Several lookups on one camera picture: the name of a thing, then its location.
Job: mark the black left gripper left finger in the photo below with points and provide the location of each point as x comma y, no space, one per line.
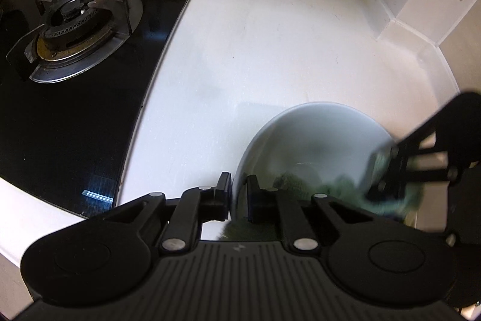
196,206

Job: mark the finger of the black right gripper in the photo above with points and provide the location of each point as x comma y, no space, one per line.
411,145
388,177

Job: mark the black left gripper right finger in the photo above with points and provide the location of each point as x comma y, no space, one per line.
281,215

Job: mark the green microfiber cloth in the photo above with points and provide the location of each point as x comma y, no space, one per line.
305,183

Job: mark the white ceramic bowl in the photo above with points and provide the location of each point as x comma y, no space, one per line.
318,143

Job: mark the black glass gas stove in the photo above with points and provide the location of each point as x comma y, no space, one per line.
67,142

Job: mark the round gas burner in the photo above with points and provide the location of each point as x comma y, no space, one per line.
79,34

